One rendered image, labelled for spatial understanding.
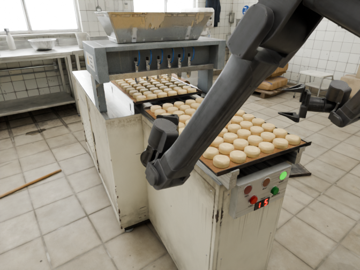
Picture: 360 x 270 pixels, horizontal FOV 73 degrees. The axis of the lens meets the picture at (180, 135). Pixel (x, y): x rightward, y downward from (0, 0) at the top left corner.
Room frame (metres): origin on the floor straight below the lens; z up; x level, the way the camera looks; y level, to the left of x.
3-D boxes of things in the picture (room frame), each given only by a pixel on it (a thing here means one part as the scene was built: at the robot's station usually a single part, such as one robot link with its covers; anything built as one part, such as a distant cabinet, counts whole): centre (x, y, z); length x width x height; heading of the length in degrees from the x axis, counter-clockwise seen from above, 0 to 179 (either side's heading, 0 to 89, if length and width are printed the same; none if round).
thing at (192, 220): (0.99, -0.11, 0.45); 0.70 x 0.34 x 0.90; 28
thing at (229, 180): (1.47, 0.32, 0.87); 2.01 x 0.03 x 0.07; 28
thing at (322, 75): (4.01, -2.25, 0.23); 0.45 x 0.45 x 0.46; 29
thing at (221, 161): (0.63, -0.13, 0.91); 0.05 x 0.05 x 0.02
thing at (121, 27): (1.44, 0.14, 1.25); 0.56 x 0.29 x 0.14; 118
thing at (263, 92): (4.66, -1.43, 0.06); 1.20 x 0.80 x 0.11; 39
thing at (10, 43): (3.39, 2.20, 1.01); 0.11 x 0.08 x 0.26; 37
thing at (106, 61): (1.44, 0.14, 1.01); 0.72 x 0.33 x 0.34; 118
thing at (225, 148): (0.71, -0.15, 0.91); 0.05 x 0.05 x 0.02
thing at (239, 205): (0.67, -0.28, 0.77); 0.24 x 0.04 x 0.14; 118
